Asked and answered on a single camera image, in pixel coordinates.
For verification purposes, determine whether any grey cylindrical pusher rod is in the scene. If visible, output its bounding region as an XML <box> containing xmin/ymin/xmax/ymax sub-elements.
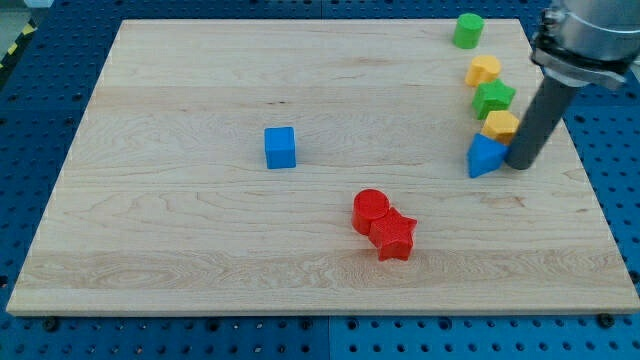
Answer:
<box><xmin>505</xmin><ymin>76</ymin><xmax>579</xmax><ymax>170</ymax></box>

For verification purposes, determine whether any blue triangle block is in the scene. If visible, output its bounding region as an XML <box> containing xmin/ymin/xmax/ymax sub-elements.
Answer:
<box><xmin>467</xmin><ymin>133</ymin><xmax>508</xmax><ymax>178</ymax></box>

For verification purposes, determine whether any blue cube block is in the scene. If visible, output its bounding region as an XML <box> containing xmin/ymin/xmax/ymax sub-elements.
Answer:
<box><xmin>264</xmin><ymin>127</ymin><xmax>297</xmax><ymax>169</ymax></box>

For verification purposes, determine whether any green star block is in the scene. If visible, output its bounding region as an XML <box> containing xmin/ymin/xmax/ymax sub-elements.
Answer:
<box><xmin>472</xmin><ymin>79</ymin><xmax>516</xmax><ymax>120</ymax></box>

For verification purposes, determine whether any yellow hexagon block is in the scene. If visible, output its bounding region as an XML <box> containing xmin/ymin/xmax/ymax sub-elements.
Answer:
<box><xmin>481</xmin><ymin>110</ymin><xmax>520</xmax><ymax>146</ymax></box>

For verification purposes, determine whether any yellow heart block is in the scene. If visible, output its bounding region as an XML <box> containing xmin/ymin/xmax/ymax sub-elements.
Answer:
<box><xmin>464</xmin><ymin>55</ymin><xmax>502</xmax><ymax>87</ymax></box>

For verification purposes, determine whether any green cylinder block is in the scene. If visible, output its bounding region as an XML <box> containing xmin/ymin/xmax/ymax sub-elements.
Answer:
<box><xmin>453</xmin><ymin>13</ymin><xmax>485</xmax><ymax>49</ymax></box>

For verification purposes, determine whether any red star block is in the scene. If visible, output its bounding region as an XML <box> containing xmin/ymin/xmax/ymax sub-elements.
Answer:
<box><xmin>368</xmin><ymin>207</ymin><xmax>418</xmax><ymax>261</ymax></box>

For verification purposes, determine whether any red cylinder block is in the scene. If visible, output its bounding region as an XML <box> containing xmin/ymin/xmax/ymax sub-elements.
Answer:
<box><xmin>351</xmin><ymin>189</ymin><xmax>390</xmax><ymax>235</ymax></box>

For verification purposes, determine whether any black screw bottom right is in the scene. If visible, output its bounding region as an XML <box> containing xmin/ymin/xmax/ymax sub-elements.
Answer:
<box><xmin>596</xmin><ymin>313</ymin><xmax>616</xmax><ymax>329</ymax></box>

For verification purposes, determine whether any black screw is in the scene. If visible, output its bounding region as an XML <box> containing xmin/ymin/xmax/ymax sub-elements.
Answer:
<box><xmin>42</xmin><ymin>317</ymin><xmax>60</xmax><ymax>333</ymax></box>
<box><xmin>596</xmin><ymin>313</ymin><xmax>616</xmax><ymax>329</ymax></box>

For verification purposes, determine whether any light wooden board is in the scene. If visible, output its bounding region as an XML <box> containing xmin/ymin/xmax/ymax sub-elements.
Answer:
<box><xmin>7</xmin><ymin>19</ymin><xmax>639</xmax><ymax>317</ymax></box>

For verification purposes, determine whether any black screw bottom left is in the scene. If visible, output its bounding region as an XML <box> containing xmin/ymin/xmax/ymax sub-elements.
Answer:
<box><xmin>42</xmin><ymin>317</ymin><xmax>60</xmax><ymax>333</ymax></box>

